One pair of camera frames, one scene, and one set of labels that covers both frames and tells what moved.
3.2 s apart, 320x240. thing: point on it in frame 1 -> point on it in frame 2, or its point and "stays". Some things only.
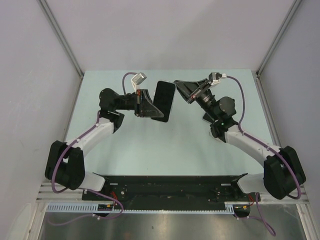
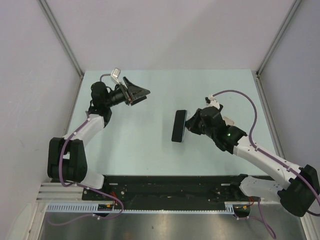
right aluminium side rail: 268,111 stays
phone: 163,99 -> 179,126
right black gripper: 188,90 -> 191,124
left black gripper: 144,107 -> 134,91
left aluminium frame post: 53,22 stays
